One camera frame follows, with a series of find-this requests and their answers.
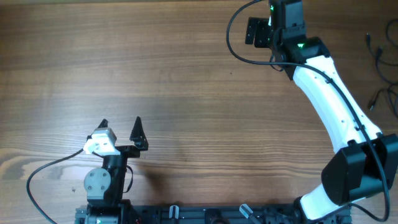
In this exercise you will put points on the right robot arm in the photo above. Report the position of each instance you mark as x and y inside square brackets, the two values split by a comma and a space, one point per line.
[365, 160]

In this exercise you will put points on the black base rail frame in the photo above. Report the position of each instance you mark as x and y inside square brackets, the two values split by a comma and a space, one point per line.
[268, 214]

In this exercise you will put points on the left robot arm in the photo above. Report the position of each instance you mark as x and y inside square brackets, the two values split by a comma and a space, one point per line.
[105, 185]

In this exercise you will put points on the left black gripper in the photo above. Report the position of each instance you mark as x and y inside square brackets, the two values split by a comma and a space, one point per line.
[136, 135]

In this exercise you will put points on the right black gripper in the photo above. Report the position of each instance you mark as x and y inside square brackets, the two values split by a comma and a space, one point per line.
[259, 34]

